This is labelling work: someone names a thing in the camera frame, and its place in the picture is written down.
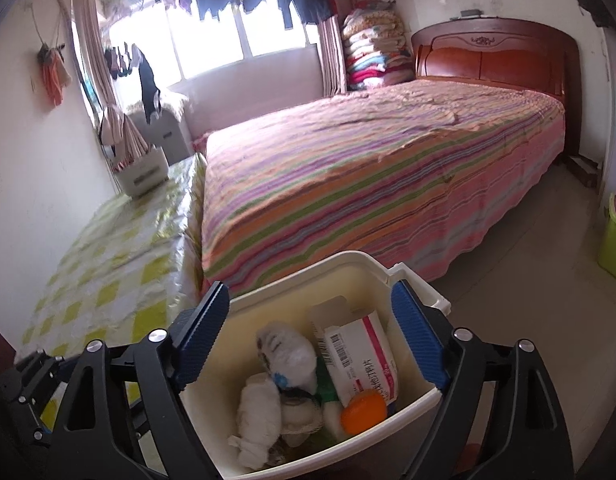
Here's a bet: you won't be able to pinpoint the white foam net sleeve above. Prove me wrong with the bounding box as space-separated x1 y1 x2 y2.
280 389 325 448

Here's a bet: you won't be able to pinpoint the black hanging garment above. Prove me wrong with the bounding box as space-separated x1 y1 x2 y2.
137 52 164 123

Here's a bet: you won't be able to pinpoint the pink straight curtain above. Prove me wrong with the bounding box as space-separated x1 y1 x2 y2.
318 15 346 96

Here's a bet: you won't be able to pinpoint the striped bed sheet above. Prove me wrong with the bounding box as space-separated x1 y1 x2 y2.
202 80 566 301

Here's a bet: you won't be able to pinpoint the white pink-striped medicine box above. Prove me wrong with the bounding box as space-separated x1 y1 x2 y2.
308 296 400 408

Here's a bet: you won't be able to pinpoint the orange cloth on hook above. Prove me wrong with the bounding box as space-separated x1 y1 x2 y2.
38 45 73 107

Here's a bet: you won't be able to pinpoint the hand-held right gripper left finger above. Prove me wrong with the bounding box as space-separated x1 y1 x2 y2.
35 281 230 480

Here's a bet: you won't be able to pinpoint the orange bottle cap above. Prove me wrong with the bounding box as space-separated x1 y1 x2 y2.
340 390 389 436

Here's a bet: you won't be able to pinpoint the wooden headboard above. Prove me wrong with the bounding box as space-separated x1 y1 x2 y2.
410 17 581 161

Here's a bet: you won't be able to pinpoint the small clothes on drying rack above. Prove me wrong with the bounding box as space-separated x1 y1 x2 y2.
104 44 141 80

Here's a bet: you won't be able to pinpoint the white plastic bin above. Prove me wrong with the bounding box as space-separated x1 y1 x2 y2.
180 250 451 480

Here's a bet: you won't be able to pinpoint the white plastic bag blue print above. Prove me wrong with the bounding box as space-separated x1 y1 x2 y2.
255 322 319 396

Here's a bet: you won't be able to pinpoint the white storage basket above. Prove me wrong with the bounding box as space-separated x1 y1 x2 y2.
113 147 170 198

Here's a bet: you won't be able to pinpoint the yellow checkered plastic tablecloth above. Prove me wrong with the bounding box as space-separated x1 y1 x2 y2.
18 152 209 411

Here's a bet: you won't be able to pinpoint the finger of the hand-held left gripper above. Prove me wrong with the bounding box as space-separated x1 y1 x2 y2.
0 352 79 441

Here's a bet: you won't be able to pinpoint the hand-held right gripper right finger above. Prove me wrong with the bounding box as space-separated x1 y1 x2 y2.
390 280 574 480

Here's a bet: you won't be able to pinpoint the green plastic storage box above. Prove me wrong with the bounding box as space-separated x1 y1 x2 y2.
595 194 616 286

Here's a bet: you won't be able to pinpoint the stack of folded blankets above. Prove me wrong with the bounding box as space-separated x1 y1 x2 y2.
342 7 414 92

